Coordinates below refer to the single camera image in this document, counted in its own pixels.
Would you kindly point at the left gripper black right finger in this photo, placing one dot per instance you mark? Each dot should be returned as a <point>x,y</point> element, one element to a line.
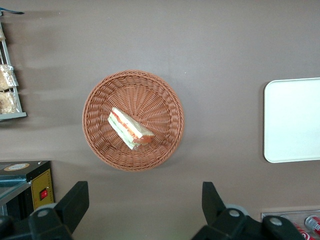
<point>215,210</point>

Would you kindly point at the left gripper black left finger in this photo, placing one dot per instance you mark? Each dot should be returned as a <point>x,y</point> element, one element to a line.
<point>67,207</point>

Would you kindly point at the triangle sandwich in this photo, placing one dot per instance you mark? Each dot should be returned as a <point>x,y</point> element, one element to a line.
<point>125,125</point>

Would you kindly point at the white rectangular plastic tray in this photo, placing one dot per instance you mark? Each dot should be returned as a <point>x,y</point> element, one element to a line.
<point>292,120</point>

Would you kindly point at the brown round wicker basket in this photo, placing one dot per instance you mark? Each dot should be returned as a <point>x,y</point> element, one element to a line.
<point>150,100</point>

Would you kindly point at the clear acrylic can holder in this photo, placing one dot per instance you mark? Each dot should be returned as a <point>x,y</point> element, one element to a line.
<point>275,215</point>

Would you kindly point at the red soda can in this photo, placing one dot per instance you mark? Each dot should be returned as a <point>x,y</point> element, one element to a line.
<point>303,232</point>
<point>313,222</point>

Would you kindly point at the grey metal display rack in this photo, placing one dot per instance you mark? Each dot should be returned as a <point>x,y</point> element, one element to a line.
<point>12,116</point>

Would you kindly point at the wrapped bread package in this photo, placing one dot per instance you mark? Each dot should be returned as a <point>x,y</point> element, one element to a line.
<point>7,102</point>
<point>6,77</point>
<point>1,33</point>

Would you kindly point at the dark blue thin strip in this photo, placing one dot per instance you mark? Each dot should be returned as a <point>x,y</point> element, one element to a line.
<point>10,11</point>

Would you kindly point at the black yellow machine red switch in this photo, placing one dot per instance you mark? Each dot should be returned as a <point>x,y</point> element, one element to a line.
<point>41,182</point>

